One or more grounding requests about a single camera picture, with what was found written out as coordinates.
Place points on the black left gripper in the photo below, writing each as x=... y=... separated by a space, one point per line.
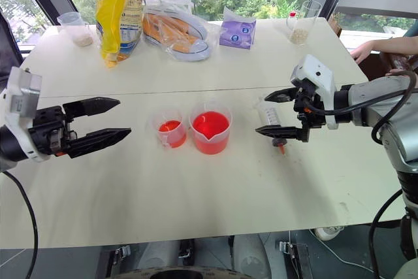
x=49 y=130

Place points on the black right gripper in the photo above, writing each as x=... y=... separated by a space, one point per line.
x=314 y=114

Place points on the clear plastic syringe orange tip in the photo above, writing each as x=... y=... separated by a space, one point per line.
x=272 y=114

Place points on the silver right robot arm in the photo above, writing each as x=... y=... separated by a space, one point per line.
x=392 y=102

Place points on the person bare forearm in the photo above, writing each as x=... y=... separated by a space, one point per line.
x=395 y=45

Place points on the large beaker red liquid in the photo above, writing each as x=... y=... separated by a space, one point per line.
x=210 y=132

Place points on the small beaker red liquid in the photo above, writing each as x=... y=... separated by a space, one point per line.
x=170 y=132

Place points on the tall clear cup with beans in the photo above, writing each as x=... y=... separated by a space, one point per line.
x=302 y=27

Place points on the clear measuring cup with grains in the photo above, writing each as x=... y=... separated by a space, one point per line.
x=78 y=29

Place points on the person bare hand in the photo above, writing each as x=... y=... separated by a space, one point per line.
x=364 y=51

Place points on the purple tissue pack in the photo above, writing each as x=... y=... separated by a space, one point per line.
x=236 y=32

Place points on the small red capped bottle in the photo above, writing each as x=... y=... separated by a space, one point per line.
x=292 y=15

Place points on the yellow snack bag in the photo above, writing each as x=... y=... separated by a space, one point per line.
x=119 y=14

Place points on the black fabric object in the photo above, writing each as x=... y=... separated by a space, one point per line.
x=8 y=50

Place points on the orange shoes in plastic bag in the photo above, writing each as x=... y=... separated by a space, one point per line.
x=178 y=30

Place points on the white sneaker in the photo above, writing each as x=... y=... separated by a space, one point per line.
x=330 y=231

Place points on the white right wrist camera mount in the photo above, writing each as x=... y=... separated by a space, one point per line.
x=321 y=74

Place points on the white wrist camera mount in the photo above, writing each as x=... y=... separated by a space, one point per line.
x=321 y=74
x=23 y=96

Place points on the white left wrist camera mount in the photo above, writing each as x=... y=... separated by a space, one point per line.
x=23 y=96

